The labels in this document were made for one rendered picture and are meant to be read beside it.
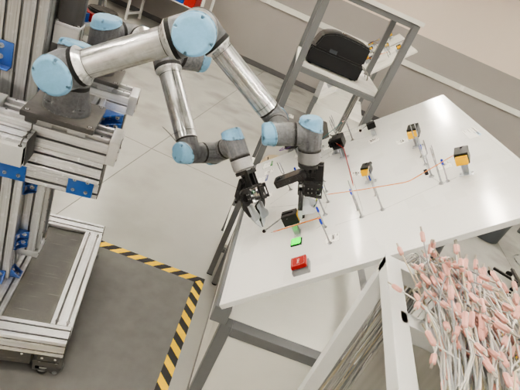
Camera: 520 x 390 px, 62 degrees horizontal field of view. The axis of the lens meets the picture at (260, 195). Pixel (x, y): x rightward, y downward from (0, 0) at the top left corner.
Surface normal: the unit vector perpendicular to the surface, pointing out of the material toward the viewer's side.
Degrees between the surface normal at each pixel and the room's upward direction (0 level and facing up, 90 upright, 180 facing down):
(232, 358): 90
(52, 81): 95
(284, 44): 90
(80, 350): 0
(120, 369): 0
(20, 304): 0
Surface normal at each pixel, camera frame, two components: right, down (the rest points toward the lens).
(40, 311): 0.36, -0.82
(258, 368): -0.10, 0.44
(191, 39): 0.14, 0.45
